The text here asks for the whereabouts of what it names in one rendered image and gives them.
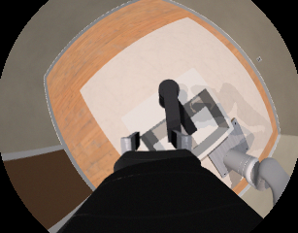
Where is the black mixer tap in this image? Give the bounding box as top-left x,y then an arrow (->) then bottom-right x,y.
158,80 -> 197,143

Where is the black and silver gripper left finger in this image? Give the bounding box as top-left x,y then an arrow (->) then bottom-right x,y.
120,132 -> 140,155

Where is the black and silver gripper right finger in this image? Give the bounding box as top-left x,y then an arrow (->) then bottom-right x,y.
171,130 -> 192,151

